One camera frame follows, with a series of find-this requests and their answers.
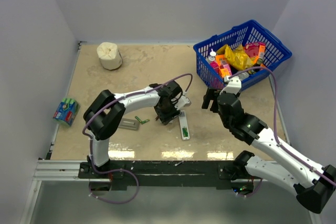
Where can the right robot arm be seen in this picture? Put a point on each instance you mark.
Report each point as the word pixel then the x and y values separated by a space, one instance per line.
pixel 312 183

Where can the white remote control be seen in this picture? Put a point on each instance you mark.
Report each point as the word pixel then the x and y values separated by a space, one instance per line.
pixel 184 126

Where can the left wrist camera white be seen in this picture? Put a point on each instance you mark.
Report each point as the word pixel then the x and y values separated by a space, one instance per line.
pixel 184 101

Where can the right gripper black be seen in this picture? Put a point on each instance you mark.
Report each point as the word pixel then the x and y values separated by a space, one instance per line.
pixel 211 95

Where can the yellow snack bag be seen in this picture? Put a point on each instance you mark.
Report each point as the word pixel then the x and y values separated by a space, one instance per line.
pixel 236 58

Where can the white bottle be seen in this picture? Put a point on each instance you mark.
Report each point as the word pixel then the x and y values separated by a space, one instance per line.
pixel 211 56

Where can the blue plastic basket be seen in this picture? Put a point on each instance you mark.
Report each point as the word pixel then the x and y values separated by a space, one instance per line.
pixel 251 31

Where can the dark glass bottle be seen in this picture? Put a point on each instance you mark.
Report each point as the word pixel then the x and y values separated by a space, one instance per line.
pixel 253 70

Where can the orange box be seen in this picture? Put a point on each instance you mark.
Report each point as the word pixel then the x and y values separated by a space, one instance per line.
pixel 223 66

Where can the grey remote control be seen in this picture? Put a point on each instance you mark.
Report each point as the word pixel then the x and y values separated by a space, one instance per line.
pixel 129 124

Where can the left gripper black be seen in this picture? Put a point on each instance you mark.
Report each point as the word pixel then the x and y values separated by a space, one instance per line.
pixel 166 118

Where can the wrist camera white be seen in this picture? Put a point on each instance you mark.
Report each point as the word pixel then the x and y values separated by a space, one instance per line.
pixel 233 85
pixel 184 101

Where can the red soda can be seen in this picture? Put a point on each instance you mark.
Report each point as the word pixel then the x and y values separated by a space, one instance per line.
pixel 243 75

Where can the white tissue roll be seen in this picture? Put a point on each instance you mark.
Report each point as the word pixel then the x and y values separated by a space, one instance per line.
pixel 109 56

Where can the black base frame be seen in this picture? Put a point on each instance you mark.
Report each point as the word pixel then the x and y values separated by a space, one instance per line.
pixel 119 175

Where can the orange tall carton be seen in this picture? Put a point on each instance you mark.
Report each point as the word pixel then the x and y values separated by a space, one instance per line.
pixel 261 51

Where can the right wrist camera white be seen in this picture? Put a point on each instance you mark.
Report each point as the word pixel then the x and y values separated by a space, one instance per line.
pixel 233 85

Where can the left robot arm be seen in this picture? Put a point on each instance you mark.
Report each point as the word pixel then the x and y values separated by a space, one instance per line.
pixel 104 115

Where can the battery multipack blue green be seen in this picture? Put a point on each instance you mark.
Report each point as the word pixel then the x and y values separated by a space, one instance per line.
pixel 66 112

